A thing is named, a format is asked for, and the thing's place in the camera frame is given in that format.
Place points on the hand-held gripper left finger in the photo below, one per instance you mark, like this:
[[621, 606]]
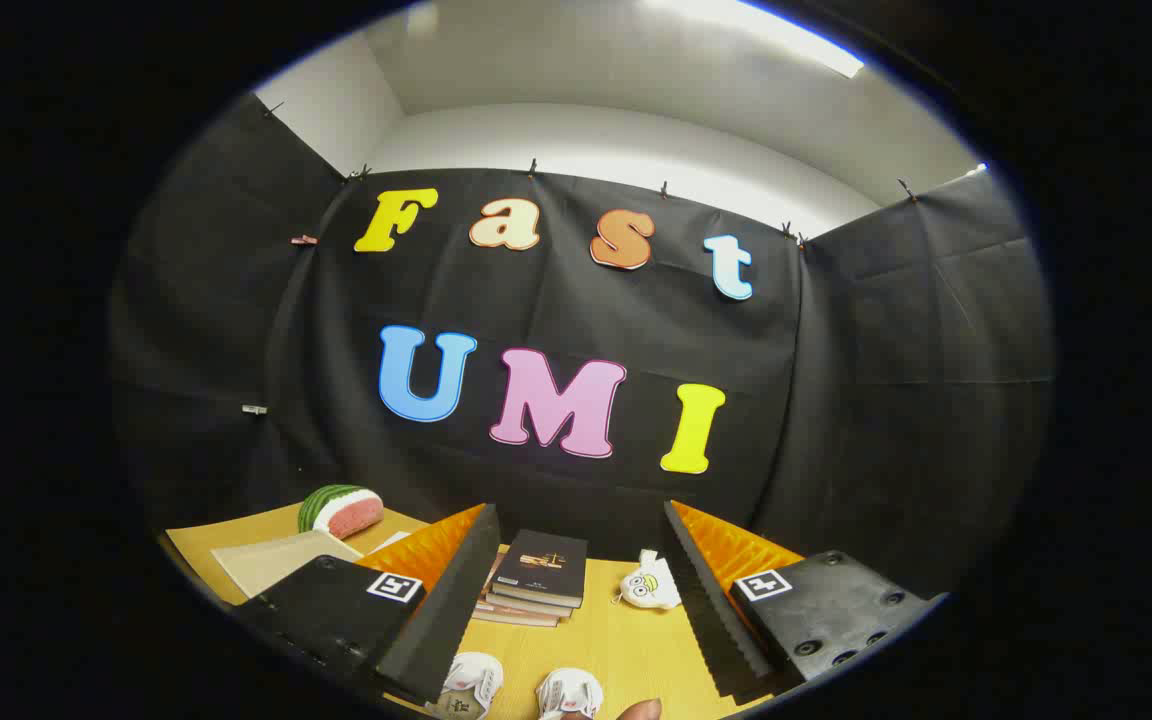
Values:
[[451, 600]]

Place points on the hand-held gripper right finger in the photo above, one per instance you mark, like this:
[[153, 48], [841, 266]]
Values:
[[701, 600]]

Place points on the white canvas shoe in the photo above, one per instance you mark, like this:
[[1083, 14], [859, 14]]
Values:
[[569, 694], [471, 685]]

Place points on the beige fabric storage box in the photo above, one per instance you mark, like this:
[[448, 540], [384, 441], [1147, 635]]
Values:
[[271, 562]]

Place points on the white plush toy yellow face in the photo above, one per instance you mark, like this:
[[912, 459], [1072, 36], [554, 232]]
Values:
[[651, 585]]

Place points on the brown cover book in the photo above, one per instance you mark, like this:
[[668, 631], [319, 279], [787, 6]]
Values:
[[516, 618]]

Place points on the black cover book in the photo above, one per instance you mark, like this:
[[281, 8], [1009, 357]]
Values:
[[544, 566]]

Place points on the watermelon slice plush toy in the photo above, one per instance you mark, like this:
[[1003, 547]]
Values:
[[341, 510]]

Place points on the black backdrop cloth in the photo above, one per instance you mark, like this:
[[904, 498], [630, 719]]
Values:
[[556, 310]]

